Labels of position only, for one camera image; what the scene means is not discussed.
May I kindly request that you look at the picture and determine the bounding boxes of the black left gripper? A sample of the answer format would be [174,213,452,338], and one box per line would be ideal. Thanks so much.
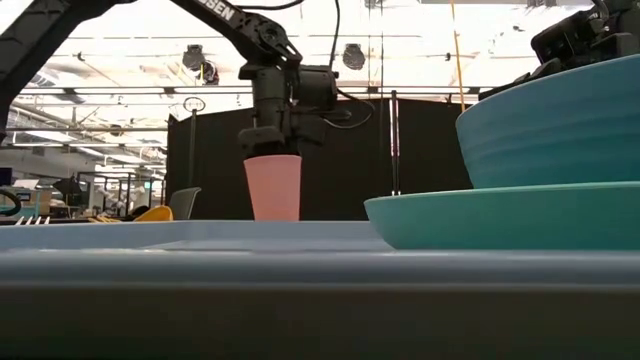
[238,64,330,159]

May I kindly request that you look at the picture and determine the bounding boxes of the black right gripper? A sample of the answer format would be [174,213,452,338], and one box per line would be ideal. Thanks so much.
[478,0,640,102]

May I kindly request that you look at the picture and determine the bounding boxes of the pink plastic cup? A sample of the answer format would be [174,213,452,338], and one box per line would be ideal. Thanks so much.
[243,154,304,223]

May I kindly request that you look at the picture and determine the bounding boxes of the blue bowl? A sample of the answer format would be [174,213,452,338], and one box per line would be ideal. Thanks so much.
[455,53,640,191]

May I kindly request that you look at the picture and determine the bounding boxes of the green plate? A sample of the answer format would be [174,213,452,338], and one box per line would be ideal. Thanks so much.
[363,180,640,252]

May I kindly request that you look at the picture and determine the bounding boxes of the light blue tray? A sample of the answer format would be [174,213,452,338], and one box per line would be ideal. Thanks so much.
[0,219,640,360]

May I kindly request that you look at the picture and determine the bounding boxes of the black partition screen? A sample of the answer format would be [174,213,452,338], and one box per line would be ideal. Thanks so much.
[165,96,474,223]

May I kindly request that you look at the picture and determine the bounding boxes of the round sign stand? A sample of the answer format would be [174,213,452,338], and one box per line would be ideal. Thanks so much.
[182,96,207,190]

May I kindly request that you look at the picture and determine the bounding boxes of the grey chair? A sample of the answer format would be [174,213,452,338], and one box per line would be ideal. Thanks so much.
[167,186,203,223]

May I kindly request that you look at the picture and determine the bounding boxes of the black ceiling spotlight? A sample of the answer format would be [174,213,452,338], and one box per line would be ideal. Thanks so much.
[341,43,367,72]
[180,44,221,88]

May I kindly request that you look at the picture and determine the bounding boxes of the thin metal pole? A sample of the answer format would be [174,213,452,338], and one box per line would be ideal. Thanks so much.
[389,89,401,197]

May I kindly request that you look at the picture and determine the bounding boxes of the yellow rounded object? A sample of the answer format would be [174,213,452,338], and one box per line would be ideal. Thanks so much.
[133,205,175,224]

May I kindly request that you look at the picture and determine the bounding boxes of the black metal rack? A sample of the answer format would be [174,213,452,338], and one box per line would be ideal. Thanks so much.
[74,170,167,219]

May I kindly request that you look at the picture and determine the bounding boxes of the black curved tube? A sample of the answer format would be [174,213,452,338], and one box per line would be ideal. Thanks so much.
[0,187,24,218]

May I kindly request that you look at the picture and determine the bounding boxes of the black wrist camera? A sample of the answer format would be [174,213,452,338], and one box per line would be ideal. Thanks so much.
[530,8,602,66]
[298,65,340,113]

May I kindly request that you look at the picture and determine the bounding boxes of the yellow cable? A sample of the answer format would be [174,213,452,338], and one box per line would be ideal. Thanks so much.
[449,0,468,113]

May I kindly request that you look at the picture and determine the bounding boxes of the black camera cable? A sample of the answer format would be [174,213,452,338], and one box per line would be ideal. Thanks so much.
[322,0,377,131]

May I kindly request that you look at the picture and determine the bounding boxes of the overhead metal rail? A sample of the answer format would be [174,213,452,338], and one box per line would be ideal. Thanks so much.
[14,85,501,98]

